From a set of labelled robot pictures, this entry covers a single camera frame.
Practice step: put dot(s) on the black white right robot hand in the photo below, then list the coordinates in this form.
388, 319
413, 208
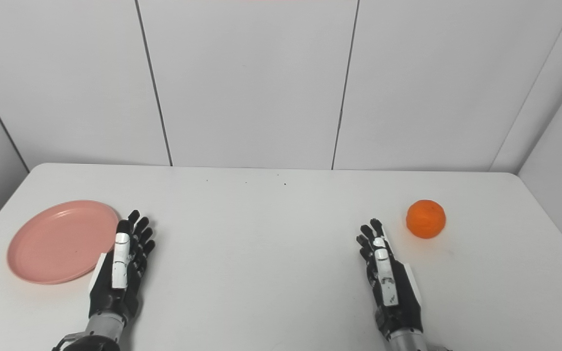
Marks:
405, 302

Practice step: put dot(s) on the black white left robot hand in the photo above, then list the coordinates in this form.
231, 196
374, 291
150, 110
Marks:
127, 287

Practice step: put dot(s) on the pink round plate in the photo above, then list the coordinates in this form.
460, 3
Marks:
59, 243

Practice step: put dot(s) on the orange fruit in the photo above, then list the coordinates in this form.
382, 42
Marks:
426, 219

